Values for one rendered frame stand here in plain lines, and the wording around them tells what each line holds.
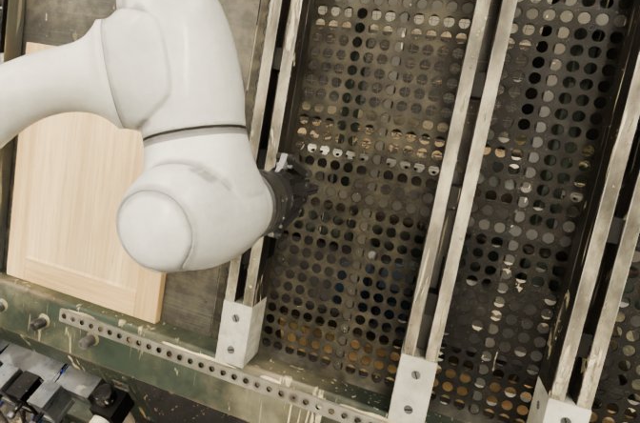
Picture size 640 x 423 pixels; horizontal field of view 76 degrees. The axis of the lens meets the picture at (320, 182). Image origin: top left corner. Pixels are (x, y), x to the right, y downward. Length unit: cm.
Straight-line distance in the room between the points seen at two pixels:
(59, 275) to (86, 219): 16
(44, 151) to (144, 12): 79
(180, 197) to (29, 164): 87
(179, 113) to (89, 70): 8
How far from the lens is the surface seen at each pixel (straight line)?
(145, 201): 35
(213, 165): 37
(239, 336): 86
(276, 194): 48
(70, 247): 113
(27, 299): 121
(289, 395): 89
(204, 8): 42
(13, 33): 124
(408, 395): 81
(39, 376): 122
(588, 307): 77
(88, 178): 107
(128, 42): 40
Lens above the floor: 169
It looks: 38 degrees down
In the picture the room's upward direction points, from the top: straight up
